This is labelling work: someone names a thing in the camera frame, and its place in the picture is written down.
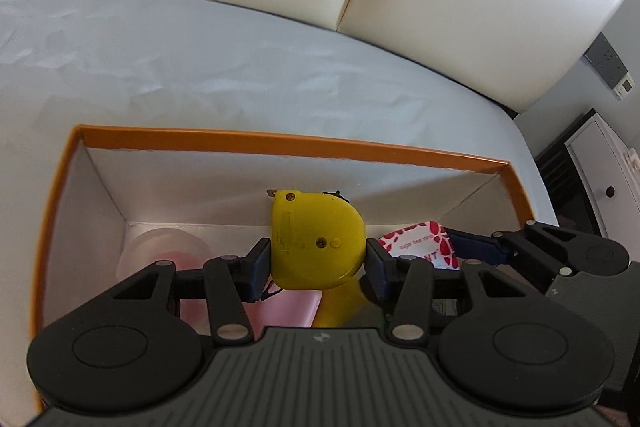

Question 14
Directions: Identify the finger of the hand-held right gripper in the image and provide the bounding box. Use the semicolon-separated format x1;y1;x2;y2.
442;220;586;279

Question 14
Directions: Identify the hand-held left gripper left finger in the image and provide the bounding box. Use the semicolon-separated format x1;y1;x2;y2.
109;237;272;343

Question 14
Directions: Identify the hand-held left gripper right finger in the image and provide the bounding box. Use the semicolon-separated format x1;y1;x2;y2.
365;239;532;341

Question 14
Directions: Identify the red and white mint packet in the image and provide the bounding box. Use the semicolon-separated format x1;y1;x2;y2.
377;220;461;269

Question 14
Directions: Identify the yellow tape measure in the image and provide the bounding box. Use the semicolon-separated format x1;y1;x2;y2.
267;189;369;293

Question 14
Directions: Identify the orange cardboard box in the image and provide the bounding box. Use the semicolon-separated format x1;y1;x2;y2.
30;124;564;416

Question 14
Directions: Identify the pink plastic case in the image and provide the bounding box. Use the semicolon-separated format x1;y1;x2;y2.
176;289;322;339

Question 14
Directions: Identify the yellow plastic object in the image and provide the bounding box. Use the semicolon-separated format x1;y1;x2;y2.
312;277;374;329

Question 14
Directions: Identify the white and black nightstand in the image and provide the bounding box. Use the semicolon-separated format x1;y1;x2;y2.
535;109;640;239

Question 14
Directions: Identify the white wall thermostat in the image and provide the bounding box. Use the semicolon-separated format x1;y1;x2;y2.
612;74;636;100

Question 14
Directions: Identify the grey wall switch panel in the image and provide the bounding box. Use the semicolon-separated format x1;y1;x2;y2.
584;33;630;88

